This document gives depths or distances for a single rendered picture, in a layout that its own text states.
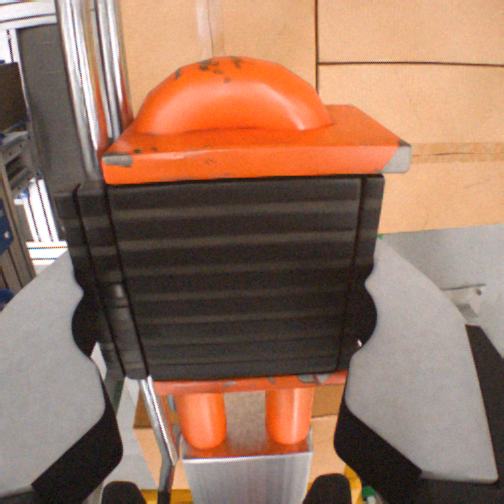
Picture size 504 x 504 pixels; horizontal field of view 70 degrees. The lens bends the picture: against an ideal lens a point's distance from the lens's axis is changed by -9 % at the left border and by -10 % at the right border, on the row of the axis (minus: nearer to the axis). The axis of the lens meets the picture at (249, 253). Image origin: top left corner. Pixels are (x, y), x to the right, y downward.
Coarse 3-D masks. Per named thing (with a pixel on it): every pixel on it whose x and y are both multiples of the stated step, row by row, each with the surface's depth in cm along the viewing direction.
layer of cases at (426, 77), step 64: (128, 0) 64; (192, 0) 65; (256, 0) 66; (320, 0) 66; (384, 0) 67; (448, 0) 66; (128, 64) 71; (320, 64) 74; (384, 64) 73; (448, 64) 74; (448, 128) 81; (384, 192) 88; (448, 192) 89
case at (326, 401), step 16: (320, 400) 69; (336, 400) 69; (144, 416) 67; (176, 416) 67; (320, 416) 66; (336, 416) 66; (144, 432) 65; (320, 432) 68; (144, 448) 68; (320, 448) 71; (160, 464) 71; (176, 464) 72; (320, 464) 75; (336, 464) 75; (176, 480) 75
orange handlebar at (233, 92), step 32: (192, 64) 10; (224, 64) 9; (256, 64) 10; (160, 96) 10; (192, 96) 9; (224, 96) 9; (256, 96) 9; (288, 96) 10; (160, 128) 10; (192, 128) 10; (224, 128) 10; (256, 128) 10; (288, 128) 10; (192, 416) 16; (224, 416) 17; (288, 416) 16
